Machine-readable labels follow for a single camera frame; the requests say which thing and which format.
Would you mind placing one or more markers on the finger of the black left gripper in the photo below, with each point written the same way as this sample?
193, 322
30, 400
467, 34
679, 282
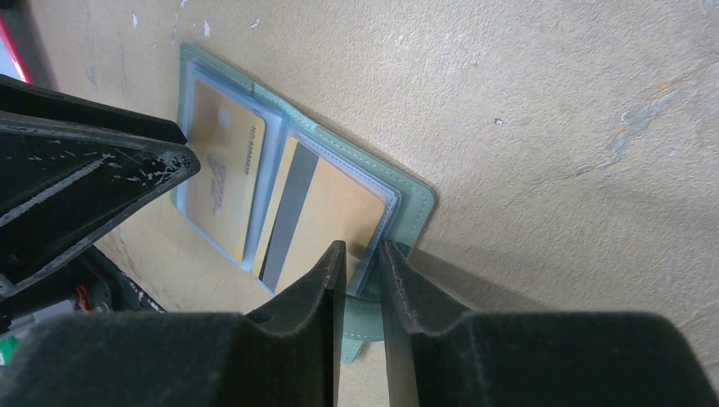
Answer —
65, 185
18, 97

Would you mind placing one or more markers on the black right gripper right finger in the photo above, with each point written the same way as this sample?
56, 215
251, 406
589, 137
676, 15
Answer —
442, 353

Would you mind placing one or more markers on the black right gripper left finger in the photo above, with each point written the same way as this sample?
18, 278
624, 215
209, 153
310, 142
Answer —
284, 353

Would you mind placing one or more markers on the green leather card holder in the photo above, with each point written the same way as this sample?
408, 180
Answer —
363, 318

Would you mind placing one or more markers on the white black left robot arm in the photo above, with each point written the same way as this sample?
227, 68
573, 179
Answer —
90, 281

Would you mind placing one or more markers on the pink framed whiteboard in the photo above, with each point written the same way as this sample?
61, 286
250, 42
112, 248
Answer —
12, 62

